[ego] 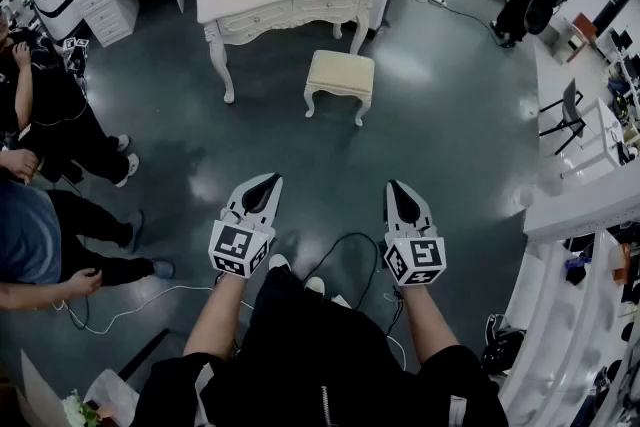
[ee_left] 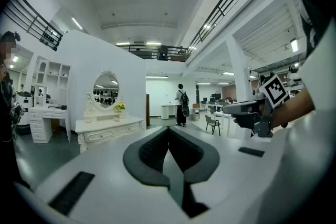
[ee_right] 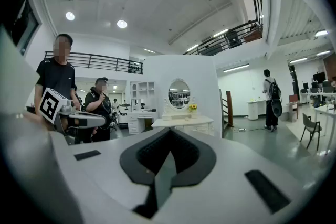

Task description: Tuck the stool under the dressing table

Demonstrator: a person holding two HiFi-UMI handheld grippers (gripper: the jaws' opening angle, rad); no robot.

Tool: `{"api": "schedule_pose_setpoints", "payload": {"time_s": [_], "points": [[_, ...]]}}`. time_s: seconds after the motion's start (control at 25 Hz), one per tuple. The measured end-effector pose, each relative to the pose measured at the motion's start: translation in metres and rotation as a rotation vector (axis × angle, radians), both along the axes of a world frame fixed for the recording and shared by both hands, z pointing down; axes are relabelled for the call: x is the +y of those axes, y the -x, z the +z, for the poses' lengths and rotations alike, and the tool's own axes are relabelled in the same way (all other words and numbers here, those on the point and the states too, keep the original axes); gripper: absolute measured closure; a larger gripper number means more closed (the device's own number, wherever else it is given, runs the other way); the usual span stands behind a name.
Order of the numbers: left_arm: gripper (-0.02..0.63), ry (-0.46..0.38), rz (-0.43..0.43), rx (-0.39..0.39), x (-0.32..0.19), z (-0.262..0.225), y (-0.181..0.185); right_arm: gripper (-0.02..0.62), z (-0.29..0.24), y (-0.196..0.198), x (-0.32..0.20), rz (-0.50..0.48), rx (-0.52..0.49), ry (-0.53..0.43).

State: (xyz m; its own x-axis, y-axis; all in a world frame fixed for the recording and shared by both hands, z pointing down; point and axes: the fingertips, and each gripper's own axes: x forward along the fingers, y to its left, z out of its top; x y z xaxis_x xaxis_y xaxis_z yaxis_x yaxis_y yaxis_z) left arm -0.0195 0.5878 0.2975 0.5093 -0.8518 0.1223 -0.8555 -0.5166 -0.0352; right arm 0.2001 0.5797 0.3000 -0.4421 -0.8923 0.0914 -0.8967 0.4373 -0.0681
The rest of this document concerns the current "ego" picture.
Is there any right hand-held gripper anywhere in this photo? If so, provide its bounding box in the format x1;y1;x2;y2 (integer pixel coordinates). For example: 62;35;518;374
383;179;447;288

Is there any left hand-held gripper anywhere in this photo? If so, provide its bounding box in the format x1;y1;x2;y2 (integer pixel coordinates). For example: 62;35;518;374
207;172;285;282

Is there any cream upholstered stool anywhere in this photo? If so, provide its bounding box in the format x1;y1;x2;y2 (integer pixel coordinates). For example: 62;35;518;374
302;48;377;128

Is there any person's right forearm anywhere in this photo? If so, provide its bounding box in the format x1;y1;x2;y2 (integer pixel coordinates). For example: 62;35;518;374
398;282;462;365

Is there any person's left forearm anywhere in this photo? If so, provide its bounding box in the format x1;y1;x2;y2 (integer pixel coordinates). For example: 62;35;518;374
181;271;257;362

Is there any black bag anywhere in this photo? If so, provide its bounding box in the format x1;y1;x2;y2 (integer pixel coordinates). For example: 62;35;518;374
481;312;528;374

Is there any person's black clothing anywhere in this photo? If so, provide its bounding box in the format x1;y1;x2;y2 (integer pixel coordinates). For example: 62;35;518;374
128;264;512;427

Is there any white curved shelving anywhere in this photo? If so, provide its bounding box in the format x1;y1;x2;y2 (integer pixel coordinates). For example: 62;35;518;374
498;196;640;427

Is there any black metal chair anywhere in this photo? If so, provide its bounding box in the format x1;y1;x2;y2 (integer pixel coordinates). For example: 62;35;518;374
538;78;588;158

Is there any white work desk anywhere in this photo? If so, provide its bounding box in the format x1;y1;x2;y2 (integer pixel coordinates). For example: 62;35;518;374
533;38;625;182

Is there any white flower bouquet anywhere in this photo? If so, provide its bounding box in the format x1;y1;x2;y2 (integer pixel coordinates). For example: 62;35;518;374
61;388;105;427

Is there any white box appliance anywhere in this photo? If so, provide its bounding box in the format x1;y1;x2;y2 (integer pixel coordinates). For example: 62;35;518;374
31;0;86;43

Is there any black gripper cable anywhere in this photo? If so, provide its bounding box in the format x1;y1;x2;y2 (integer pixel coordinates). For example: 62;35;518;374
298;231;407;337

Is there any white floor cable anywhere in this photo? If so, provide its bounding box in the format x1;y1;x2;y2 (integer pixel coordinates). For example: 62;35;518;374
51;283;257;337

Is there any black floor cable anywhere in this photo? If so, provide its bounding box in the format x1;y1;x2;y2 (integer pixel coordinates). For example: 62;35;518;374
441;2;502;42

